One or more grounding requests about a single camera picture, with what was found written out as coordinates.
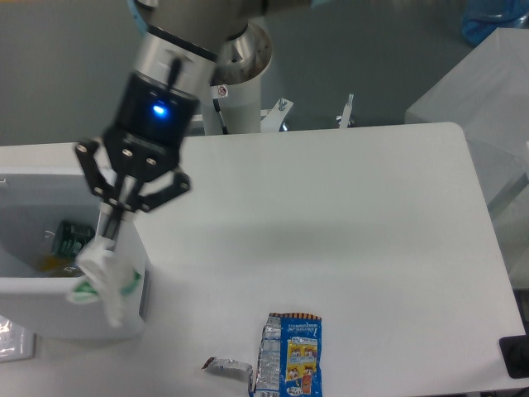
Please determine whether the dark green package in bin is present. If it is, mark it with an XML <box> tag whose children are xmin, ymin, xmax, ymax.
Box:
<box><xmin>51</xmin><ymin>220</ymin><xmax>95</xmax><ymax>259</ymax></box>

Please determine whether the blue water jug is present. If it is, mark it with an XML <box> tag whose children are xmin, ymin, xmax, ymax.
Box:
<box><xmin>460</xmin><ymin>0</ymin><xmax>528</xmax><ymax>47</ymax></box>

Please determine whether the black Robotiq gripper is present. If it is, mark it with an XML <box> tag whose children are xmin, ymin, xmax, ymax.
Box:
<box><xmin>74</xmin><ymin>73</ymin><xmax>198</xmax><ymax>248</ymax></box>

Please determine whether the yellow wrapper in bin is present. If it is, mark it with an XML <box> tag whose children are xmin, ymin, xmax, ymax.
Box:
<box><xmin>37</xmin><ymin>256</ymin><xmax>84</xmax><ymax>278</ymax></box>

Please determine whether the black device at edge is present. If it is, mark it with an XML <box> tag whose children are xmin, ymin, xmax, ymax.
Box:
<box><xmin>499</xmin><ymin>335</ymin><xmax>528</xmax><ymax>379</ymax></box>

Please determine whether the blue snack bag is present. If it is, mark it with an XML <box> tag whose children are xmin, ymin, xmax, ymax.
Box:
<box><xmin>251</xmin><ymin>313</ymin><xmax>323</xmax><ymax>397</ymax></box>

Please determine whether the small silver torn wrapper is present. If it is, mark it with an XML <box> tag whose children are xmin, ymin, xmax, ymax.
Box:
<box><xmin>202</xmin><ymin>356</ymin><xmax>253</xmax><ymax>379</ymax></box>

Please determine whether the clear plastic bag at left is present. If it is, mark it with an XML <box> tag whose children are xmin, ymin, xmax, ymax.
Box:
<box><xmin>0</xmin><ymin>316</ymin><xmax>36</xmax><ymax>363</ymax></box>

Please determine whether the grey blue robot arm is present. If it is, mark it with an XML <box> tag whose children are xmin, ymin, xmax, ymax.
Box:
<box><xmin>75</xmin><ymin>1</ymin><xmax>320</xmax><ymax>242</ymax></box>

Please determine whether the right table clamp bolt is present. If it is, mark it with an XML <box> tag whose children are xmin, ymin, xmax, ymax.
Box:
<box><xmin>336</xmin><ymin>93</ymin><xmax>355</xmax><ymax>129</ymax></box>

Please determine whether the clear plastic wrapper green trim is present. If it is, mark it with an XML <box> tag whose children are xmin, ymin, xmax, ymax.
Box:
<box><xmin>66</xmin><ymin>236</ymin><xmax>143</xmax><ymax>328</ymax></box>

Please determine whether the white trash can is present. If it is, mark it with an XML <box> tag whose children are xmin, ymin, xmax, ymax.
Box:
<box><xmin>1</xmin><ymin>166</ymin><xmax>149</xmax><ymax>339</ymax></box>

